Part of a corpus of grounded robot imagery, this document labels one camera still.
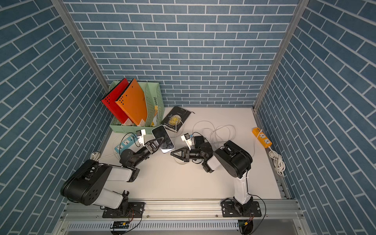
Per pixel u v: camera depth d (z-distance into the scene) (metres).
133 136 0.74
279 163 0.87
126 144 0.96
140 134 0.74
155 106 1.16
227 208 0.74
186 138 0.77
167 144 0.78
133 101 0.91
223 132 1.06
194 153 0.76
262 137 0.99
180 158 0.77
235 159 0.53
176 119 1.11
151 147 0.72
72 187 0.43
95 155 0.93
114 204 0.61
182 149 0.78
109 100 0.86
